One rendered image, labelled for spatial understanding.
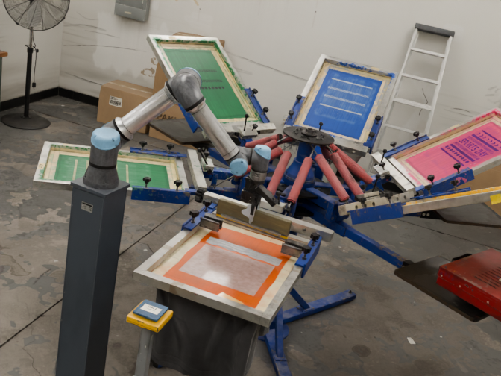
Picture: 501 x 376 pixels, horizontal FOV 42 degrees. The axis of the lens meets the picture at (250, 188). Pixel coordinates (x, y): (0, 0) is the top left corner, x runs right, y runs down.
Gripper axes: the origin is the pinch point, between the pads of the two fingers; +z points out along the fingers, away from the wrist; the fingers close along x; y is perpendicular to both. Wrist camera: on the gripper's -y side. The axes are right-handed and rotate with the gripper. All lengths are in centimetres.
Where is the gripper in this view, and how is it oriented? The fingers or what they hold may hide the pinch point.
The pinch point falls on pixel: (253, 219)
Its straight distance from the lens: 305.3
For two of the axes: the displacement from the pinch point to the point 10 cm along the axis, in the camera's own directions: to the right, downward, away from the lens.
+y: -9.3, -2.9, 2.4
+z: -1.9, 9.1, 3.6
